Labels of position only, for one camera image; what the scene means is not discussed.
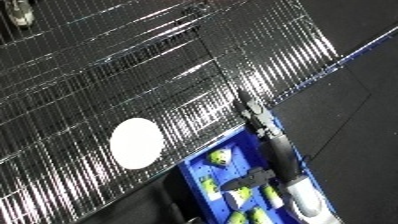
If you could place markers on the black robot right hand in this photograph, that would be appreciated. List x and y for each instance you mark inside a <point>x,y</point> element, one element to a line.
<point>278,143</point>

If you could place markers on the white paper cup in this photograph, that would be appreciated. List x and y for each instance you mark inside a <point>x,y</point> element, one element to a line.
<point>136,143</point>

